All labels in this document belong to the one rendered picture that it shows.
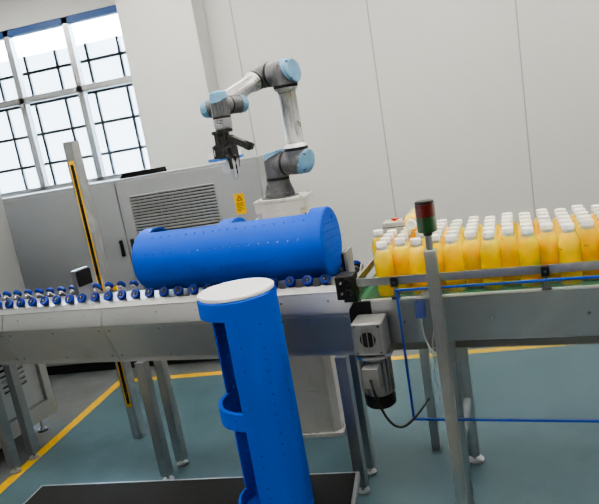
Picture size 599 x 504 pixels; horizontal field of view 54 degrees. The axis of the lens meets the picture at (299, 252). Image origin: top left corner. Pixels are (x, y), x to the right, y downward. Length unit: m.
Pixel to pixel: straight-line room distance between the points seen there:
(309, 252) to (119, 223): 2.43
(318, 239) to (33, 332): 1.55
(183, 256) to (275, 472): 0.94
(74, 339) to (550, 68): 4.07
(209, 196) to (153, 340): 1.65
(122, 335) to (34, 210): 2.18
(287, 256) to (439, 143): 3.08
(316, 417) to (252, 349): 1.19
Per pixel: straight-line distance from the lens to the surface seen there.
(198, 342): 2.63
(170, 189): 4.25
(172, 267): 2.53
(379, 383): 2.07
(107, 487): 2.93
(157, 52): 5.33
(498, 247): 2.09
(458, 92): 5.17
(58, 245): 4.75
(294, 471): 2.24
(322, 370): 3.01
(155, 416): 2.94
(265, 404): 2.08
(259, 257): 2.33
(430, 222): 1.87
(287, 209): 2.81
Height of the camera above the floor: 1.51
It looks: 11 degrees down
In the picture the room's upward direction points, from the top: 10 degrees counter-clockwise
